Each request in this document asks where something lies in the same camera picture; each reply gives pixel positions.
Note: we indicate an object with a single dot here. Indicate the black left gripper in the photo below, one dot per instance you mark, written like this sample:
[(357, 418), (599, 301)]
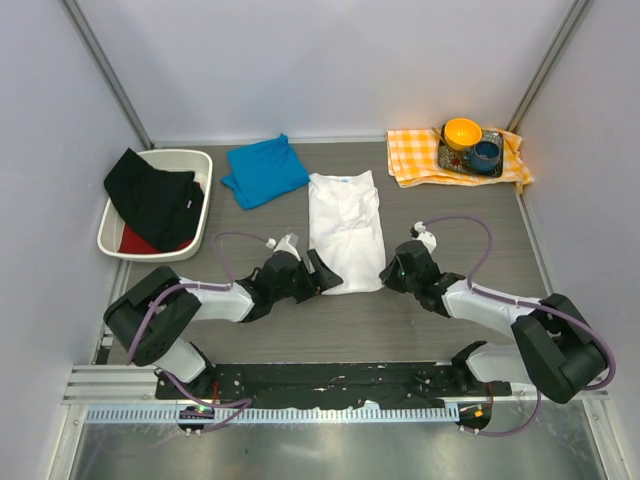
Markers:
[(305, 278)]

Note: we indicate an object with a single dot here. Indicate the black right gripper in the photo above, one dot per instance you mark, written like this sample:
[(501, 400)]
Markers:
[(400, 273)]

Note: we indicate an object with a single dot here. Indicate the white t shirt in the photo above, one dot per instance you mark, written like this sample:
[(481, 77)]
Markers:
[(345, 230)]

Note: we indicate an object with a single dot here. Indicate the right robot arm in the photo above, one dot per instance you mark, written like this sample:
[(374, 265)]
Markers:
[(554, 348)]

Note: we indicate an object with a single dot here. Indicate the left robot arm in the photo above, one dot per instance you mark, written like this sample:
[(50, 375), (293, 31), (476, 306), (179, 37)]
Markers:
[(149, 319)]

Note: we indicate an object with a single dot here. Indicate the yellow checkered cloth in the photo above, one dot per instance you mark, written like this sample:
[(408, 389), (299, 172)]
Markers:
[(412, 161)]

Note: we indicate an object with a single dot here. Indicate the dark patterned tray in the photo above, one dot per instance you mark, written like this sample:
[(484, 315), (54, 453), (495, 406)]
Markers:
[(457, 162)]

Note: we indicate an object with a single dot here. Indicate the blue folded t shirt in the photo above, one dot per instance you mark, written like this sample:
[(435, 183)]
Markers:
[(264, 171)]

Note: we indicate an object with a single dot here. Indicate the blue mug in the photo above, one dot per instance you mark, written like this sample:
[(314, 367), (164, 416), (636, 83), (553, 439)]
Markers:
[(483, 158)]

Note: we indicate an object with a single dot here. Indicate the yellow bowl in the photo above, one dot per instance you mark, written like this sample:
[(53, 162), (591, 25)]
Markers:
[(461, 133)]

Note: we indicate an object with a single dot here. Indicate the black t shirt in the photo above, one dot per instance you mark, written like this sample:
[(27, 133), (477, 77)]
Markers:
[(131, 177)]

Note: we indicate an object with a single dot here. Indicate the white plastic bin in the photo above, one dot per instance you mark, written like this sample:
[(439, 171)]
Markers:
[(112, 225)]

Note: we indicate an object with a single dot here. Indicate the red t shirt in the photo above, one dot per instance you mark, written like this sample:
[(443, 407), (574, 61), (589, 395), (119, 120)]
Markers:
[(164, 222)]

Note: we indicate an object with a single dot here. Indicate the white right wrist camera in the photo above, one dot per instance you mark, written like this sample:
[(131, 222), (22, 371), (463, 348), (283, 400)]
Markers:
[(420, 233)]

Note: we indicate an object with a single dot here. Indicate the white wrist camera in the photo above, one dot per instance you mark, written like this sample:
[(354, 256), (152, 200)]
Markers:
[(420, 233), (288, 244)]

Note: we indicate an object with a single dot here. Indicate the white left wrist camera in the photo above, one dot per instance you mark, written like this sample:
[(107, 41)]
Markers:
[(288, 244)]

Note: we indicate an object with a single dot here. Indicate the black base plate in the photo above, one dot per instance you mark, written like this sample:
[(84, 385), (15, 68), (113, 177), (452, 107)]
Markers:
[(338, 386)]

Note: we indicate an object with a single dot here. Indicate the slotted cable duct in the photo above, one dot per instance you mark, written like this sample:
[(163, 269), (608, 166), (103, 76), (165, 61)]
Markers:
[(181, 413)]

